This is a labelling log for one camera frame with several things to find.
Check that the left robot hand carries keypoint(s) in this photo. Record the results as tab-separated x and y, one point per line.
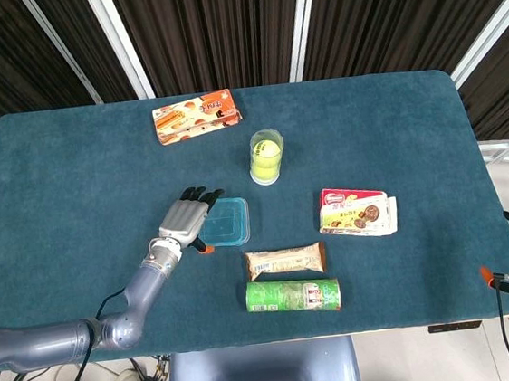
182	221

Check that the blue plastic container lid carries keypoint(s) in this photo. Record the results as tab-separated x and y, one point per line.
228	222

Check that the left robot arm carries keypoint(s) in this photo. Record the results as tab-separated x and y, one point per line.
47	344

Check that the yellow tennis ball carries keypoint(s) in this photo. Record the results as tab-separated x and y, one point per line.
264	171
266	150

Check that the black table control panel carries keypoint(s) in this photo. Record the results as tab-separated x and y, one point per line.
455	326

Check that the orange biscuit box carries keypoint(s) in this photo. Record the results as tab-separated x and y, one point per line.
196	117

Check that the teal table cloth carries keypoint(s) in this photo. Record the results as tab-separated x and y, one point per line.
77	195

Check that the beige snack wrapper packet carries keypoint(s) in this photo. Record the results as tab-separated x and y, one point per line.
284	261

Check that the clear tennis ball tube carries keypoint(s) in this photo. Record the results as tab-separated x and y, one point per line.
254	135

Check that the green chip can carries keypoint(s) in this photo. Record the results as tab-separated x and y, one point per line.
288	295

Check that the red and cream cookie box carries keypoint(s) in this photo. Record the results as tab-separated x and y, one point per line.
353	216

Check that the blue robot torso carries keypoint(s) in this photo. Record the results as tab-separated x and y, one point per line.
265	376

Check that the dark brown curtain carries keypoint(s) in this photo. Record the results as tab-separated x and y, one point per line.
219	30

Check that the wide white frame post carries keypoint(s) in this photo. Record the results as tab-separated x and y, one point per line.
122	45

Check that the thin grey frame post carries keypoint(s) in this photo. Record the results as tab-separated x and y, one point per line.
63	51

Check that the slanted white frame beam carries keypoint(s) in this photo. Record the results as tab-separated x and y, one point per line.
485	44

